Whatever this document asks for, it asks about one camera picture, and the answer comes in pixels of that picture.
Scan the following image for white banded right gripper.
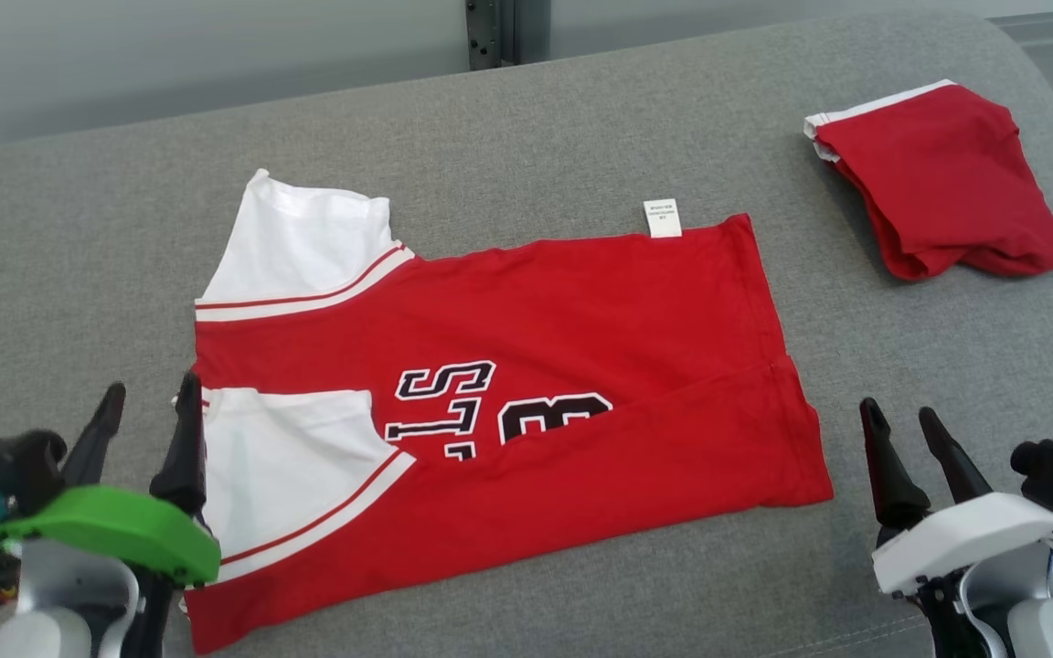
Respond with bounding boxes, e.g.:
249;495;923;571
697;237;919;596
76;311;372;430
859;398;1053;600

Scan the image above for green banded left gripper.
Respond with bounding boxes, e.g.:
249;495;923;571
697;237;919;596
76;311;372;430
0;370;222;587

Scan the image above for red shorts with white stripe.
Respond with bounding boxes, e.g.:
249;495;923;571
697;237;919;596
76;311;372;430
803;79;1053;282

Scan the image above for red and white jersey shirt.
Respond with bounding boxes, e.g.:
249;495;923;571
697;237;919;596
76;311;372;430
183;168;836;655

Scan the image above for grey fabric sofa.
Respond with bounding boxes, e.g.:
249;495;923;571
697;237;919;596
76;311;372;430
0;7;1053;658

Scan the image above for dark grey post bracket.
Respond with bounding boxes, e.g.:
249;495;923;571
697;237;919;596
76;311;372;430
464;0;502;73

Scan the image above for grey cylindrical post cap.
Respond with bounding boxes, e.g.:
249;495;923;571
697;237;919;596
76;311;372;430
516;0;553;65

